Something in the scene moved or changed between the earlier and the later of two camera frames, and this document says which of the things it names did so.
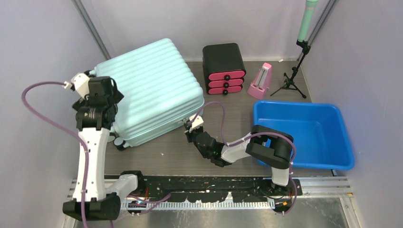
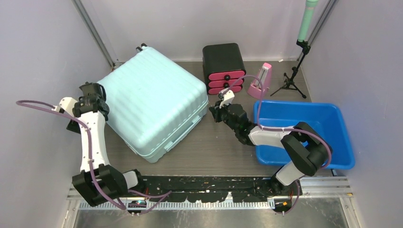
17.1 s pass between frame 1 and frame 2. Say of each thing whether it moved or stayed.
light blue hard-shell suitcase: moved
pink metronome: stayed
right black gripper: moved
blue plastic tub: stayed
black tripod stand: stayed
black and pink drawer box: stayed
